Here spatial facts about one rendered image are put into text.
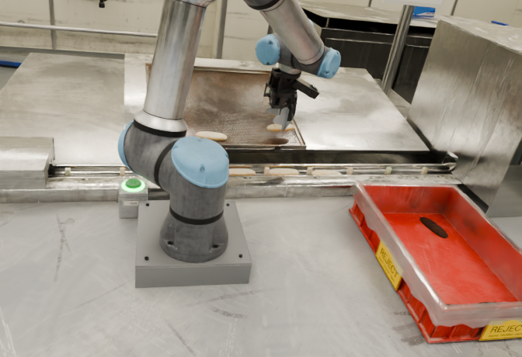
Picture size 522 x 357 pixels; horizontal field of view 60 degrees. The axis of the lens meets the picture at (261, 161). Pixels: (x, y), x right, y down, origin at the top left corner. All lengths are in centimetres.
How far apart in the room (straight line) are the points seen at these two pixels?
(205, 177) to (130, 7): 413
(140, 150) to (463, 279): 83
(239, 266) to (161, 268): 16
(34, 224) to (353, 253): 78
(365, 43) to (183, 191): 249
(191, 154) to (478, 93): 100
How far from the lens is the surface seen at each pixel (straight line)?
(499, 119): 152
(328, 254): 118
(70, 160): 147
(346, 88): 194
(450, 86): 170
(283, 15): 97
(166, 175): 94
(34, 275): 108
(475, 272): 131
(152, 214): 112
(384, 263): 116
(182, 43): 94
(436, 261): 128
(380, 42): 333
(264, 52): 122
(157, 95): 97
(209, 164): 89
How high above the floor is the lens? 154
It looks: 28 degrees down
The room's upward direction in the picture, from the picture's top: 9 degrees clockwise
